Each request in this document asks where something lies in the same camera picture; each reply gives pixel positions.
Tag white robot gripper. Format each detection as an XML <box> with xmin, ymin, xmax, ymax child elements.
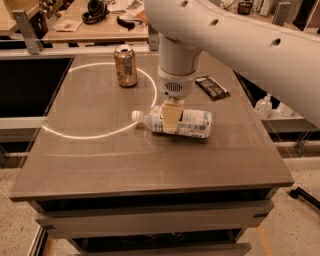
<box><xmin>158</xmin><ymin>67</ymin><xmax>196</xmax><ymax>134</ymax></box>

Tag clear plastic water bottle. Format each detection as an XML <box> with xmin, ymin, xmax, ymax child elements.
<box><xmin>131</xmin><ymin>105</ymin><xmax>212</xmax><ymax>139</ymax></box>

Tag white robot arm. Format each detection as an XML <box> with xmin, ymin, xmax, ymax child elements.
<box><xmin>144</xmin><ymin>0</ymin><xmax>320</xmax><ymax>127</ymax></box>

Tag small clear bottle left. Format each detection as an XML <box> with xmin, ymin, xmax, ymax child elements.
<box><xmin>255</xmin><ymin>94</ymin><xmax>272</xmax><ymax>119</ymax></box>

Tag black snack wrapper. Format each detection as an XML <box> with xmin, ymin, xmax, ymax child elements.
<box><xmin>195</xmin><ymin>76</ymin><xmax>230</xmax><ymax>101</ymax></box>

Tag gold soda can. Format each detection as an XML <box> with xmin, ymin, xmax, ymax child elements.
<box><xmin>114</xmin><ymin>44</ymin><xmax>138</xmax><ymax>88</ymax></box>

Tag black glasses case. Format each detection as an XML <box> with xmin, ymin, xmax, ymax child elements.
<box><xmin>117</xmin><ymin>17</ymin><xmax>135</xmax><ymax>31</ymax></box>

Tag magazine papers on desk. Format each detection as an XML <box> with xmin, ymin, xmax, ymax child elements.
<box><xmin>107</xmin><ymin>0</ymin><xmax>148</xmax><ymax>25</ymax></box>

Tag grey table drawer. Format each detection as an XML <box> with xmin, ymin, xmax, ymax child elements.
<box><xmin>36</xmin><ymin>200</ymin><xmax>274</xmax><ymax>239</ymax></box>

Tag black headphones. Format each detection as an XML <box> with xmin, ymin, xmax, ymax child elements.
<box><xmin>82</xmin><ymin>0</ymin><xmax>109</xmax><ymax>25</ymax></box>

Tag black mesh cup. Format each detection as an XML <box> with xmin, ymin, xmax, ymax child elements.
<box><xmin>238</xmin><ymin>2</ymin><xmax>252</xmax><ymax>15</ymax></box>

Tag paper card on desk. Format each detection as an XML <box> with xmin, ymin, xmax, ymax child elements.
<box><xmin>54</xmin><ymin>20</ymin><xmax>82</xmax><ymax>32</ymax></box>

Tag black stand leg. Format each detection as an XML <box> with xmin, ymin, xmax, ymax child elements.
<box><xmin>289</xmin><ymin>187</ymin><xmax>320</xmax><ymax>210</ymax></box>

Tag grey metal bracket middle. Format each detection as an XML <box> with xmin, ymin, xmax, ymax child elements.
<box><xmin>148</xmin><ymin>24</ymin><xmax>159</xmax><ymax>51</ymax></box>

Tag grey metal bracket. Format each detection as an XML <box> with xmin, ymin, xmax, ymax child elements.
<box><xmin>148</xmin><ymin>24</ymin><xmax>159</xmax><ymax>51</ymax></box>
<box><xmin>12</xmin><ymin>10</ymin><xmax>42</xmax><ymax>55</ymax></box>
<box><xmin>272</xmin><ymin>2</ymin><xmax>291</xmax><ymax>26</ymax></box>

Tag grey metal bracket right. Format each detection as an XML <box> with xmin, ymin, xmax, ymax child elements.
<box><xmin>272</xmin><ymin>2</ymin><xmax>291</xmax><ymax>26</ymax></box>

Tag grey metal bracket left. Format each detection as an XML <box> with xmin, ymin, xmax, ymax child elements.
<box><xmin>12</xmin><ymin>10</ymin><xmax>42</xmax><ymax>55</ymax></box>

